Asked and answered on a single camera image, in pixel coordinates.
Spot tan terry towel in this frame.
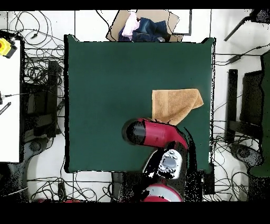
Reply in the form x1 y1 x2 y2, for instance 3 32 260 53
151 88 205 126

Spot dark green table cloth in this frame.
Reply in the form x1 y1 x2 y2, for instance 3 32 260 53
63 34 216 174

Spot purple dotted garment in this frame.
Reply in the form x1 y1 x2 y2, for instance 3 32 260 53
118 27 134 42

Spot blue jeans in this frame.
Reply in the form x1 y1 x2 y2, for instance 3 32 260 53
132 17 171 42

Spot black metal stand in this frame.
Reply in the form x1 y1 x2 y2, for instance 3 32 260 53
225 69 264 145
21 60 65 139

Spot pale pink garment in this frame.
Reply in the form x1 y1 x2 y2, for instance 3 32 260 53
121 11 141 40

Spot cardboard box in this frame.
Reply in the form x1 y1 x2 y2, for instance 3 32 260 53
105 9 185 42

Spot black rectangular box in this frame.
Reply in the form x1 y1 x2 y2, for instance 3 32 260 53
202 163 216 195

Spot round black base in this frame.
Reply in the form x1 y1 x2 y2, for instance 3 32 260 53
28 138 44 153
229 143 265 171

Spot black power strip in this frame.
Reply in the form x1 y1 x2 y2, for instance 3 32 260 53
57 181 68 202

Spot white side table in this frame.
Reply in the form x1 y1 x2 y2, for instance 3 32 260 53
0 39 21 163

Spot black striped tool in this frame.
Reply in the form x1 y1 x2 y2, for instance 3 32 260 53
0 101 12 116

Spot green cloth-covered table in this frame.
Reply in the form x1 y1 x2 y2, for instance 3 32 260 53
248 50 270 178

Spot yellow emergency stop button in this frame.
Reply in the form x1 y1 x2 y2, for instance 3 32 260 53
0 37 18 59

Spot black tripod stand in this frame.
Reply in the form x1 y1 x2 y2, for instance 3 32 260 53
223 8 270 42

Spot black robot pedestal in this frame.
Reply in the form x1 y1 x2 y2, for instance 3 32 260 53
111 171 127 202

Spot black cable tangle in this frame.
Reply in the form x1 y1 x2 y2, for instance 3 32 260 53
210 120 254 202
7 10 65 87
27 176 112 203

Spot black power adapter cable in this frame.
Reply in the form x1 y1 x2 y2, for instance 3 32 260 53
214 43 270 66

